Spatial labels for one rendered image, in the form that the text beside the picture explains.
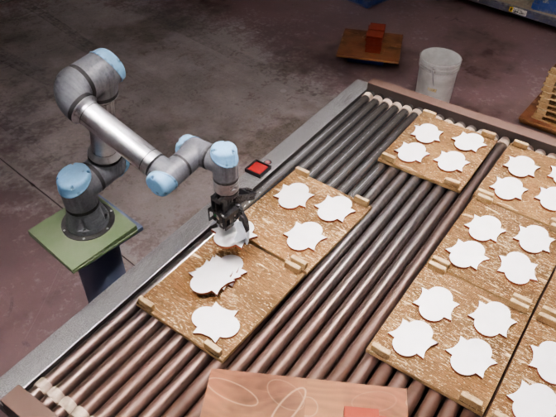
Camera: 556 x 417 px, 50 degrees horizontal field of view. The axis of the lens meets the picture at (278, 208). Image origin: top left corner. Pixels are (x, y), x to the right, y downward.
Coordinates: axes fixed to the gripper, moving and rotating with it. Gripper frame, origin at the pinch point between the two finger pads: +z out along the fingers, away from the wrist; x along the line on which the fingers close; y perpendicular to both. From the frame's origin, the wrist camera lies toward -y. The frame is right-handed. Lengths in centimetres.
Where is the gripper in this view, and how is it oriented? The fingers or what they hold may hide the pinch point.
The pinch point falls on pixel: (234, 233)
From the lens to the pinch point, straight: 189.0
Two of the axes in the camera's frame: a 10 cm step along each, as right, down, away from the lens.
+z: -0.1, 7.4, 6.7
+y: -6.3, 5.2, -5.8
